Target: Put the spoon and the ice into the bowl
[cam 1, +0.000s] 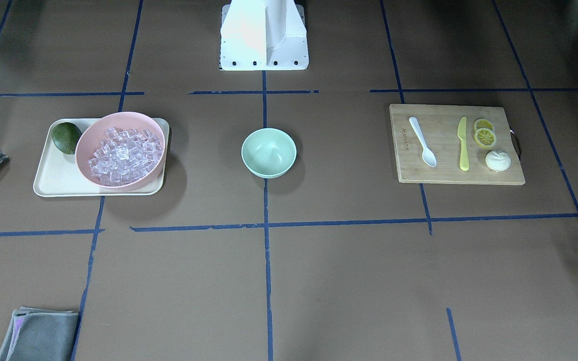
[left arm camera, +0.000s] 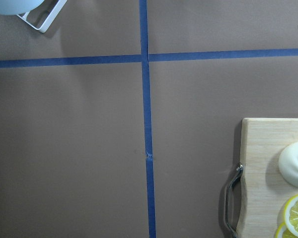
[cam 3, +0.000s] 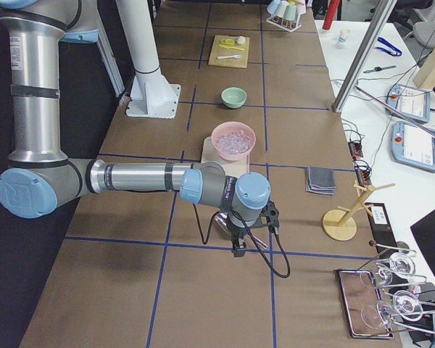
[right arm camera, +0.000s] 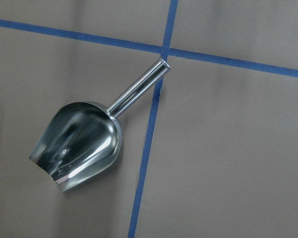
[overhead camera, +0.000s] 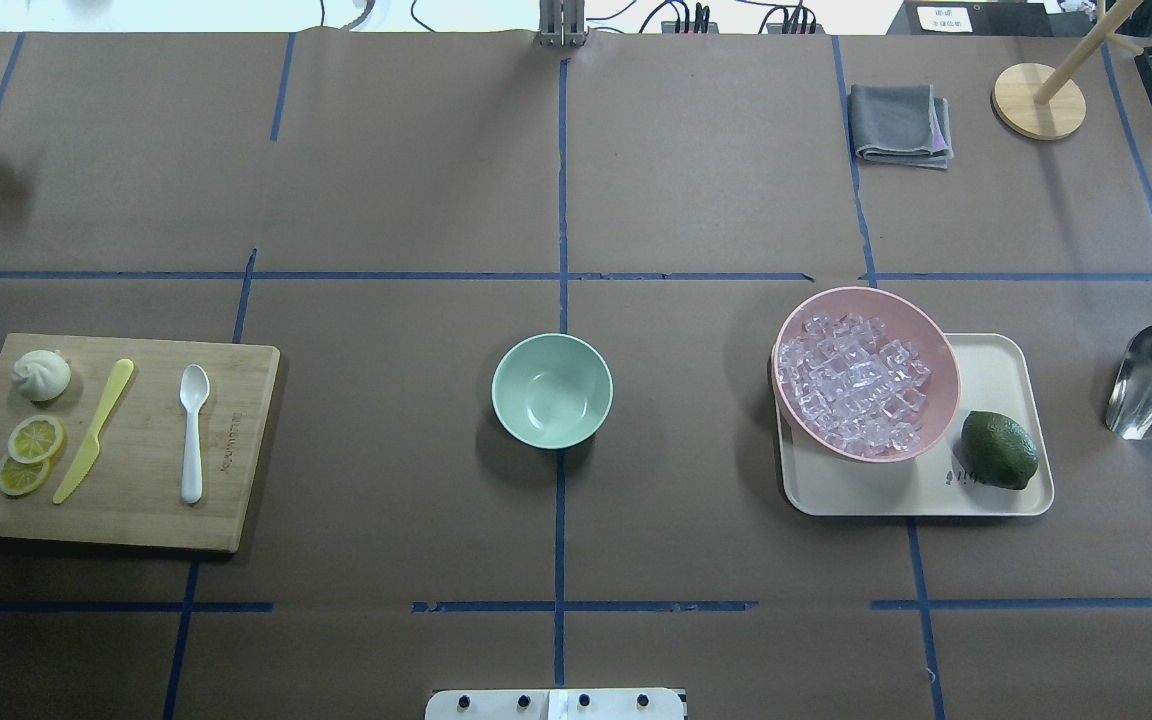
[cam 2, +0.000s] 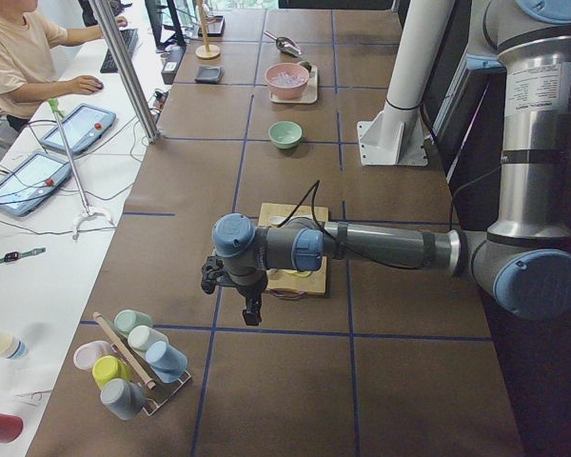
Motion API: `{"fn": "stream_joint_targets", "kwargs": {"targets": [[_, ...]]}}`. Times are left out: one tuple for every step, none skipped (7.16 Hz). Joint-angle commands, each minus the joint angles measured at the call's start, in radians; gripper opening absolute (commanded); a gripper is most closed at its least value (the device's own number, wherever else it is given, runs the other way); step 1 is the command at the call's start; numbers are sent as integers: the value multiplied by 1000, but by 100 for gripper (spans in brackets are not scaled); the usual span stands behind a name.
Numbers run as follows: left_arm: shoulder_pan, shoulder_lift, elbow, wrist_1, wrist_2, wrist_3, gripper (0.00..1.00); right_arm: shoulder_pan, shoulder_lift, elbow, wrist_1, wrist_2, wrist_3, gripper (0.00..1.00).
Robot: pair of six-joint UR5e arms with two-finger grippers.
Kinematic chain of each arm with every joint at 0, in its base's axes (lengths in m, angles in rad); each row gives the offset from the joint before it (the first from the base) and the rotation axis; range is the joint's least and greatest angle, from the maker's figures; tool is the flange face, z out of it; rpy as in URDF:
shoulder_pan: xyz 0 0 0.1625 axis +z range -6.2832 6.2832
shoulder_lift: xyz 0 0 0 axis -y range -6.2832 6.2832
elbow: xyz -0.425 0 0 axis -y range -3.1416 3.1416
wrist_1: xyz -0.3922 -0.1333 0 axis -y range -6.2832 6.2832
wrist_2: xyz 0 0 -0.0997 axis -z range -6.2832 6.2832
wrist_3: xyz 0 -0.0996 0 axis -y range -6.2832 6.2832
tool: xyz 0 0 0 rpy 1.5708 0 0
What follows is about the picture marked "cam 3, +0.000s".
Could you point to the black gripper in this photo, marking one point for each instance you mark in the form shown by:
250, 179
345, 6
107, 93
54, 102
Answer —
237, 233

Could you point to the green ceramic bowl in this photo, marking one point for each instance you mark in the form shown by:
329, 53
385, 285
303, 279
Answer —
233, 97

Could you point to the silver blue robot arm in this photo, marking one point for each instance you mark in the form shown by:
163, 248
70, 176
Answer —
41, 177

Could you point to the metal ice scoop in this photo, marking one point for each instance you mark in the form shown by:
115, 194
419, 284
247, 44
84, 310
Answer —
220, 219

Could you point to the pink bowl with ice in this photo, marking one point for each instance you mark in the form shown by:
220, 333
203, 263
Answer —
233, 140

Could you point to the beige rectangular tray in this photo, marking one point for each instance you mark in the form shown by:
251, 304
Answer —
232, 168

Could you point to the wooden mug tree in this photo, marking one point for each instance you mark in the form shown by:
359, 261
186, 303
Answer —
339, 223

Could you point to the grey folded cloth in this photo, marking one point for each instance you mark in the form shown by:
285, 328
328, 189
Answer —
320, 180

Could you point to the metal tray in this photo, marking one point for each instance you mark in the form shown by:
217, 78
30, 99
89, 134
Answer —
359, 297

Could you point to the glass rack with glasses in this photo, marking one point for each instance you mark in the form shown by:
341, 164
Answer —
393, 277

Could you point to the bamboo cutting board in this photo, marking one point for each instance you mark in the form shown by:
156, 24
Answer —
218, 51

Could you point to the lower teach pendant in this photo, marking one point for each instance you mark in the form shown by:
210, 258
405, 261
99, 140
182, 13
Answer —
412, 146

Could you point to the teach pendant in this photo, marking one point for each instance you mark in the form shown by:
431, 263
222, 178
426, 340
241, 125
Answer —
412, 146
410, 101

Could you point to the yellow plastic knife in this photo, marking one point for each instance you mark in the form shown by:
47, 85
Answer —
238, 48

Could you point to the upper teach pendant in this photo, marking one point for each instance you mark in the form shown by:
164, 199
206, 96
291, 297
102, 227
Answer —
410, 101

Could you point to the white paper cup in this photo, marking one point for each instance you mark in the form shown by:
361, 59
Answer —
343, 37

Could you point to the cup rack with cups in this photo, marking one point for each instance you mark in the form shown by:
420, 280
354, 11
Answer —
286, 15

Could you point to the red cylinder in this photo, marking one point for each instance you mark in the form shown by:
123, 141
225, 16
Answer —
331, 12

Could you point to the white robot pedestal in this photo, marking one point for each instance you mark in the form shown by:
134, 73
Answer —
151, 94

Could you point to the green strap wristwatch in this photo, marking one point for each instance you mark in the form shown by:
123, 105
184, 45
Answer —
379, 69

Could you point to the aluminium frame post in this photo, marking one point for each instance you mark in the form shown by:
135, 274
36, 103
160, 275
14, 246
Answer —
383, 10

